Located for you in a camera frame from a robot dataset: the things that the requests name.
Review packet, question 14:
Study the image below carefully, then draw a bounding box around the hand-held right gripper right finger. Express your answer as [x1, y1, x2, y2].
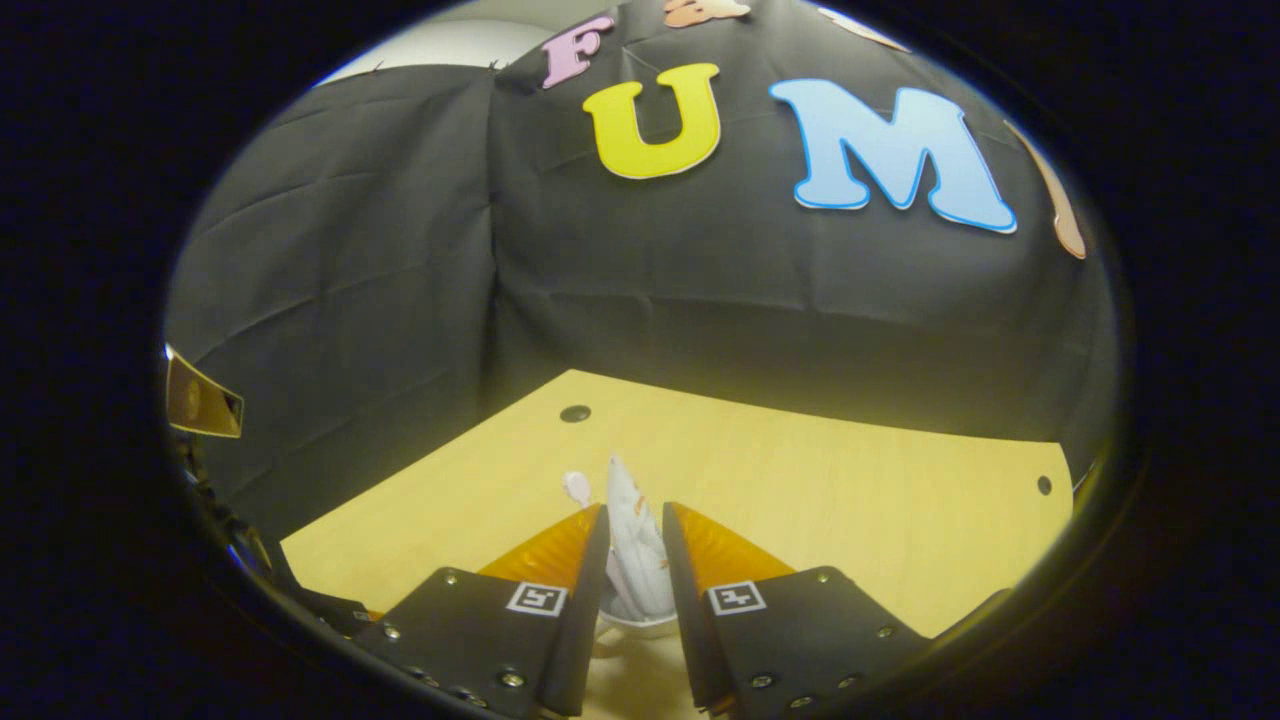
[662, 502, 926, 719]

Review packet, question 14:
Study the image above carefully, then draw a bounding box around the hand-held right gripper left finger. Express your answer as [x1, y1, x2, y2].
[352, 503, 612, 719]

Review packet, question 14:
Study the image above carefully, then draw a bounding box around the white cup with wooden handle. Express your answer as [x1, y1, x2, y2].
[597, 590, 681, 641]

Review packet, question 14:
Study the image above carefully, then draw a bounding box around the wooden desktop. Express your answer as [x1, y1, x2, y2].
[280, 369, 1076, 719]

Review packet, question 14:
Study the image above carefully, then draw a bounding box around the black backdrop cloth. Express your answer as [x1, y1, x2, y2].
[165, 0, 1119, 531]

